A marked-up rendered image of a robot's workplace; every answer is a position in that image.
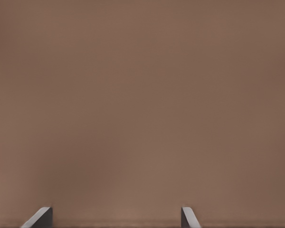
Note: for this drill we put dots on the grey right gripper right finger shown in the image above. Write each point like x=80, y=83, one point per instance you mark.
x=188, y=219

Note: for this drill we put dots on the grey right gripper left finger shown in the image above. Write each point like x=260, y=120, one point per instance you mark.
x=41, y=219

